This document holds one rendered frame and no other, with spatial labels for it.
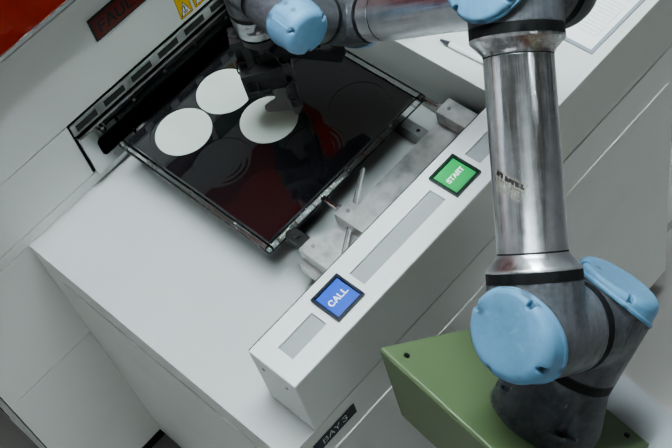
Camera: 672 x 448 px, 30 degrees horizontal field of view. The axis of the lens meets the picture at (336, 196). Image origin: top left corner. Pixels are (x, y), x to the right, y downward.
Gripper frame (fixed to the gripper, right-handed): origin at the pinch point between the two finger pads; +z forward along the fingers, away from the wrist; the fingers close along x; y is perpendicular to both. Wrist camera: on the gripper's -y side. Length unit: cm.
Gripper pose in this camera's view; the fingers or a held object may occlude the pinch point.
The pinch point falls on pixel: (300, 105)
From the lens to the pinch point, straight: 206.9
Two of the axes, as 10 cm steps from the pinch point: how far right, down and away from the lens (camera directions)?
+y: -9.7, 2.5, 0.5
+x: 1.7, 7.8, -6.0
